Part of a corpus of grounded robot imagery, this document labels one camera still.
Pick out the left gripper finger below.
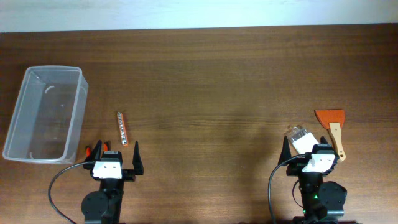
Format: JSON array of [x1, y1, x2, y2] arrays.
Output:
[[85, 140, 102, 162], [132, 141, 144, 171]]

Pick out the clear plastic container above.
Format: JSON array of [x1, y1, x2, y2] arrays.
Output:
[[2, 65, 89, 164]]

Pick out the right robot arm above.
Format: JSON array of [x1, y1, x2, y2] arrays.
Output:
[[278, 137, 347, 223]]

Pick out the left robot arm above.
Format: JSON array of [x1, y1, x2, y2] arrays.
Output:
[[81, 141, 144, 224]]

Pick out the orange socket bit holder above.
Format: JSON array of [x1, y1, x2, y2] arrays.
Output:
[[117, 112, 129, 147]]

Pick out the red handled pliers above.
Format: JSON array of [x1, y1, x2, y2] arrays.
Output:
[[85, 142, 109, 157]]

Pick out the orange scraper with wooden handle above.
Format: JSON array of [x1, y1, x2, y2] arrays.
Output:
[[315, 109, 346, 161]]

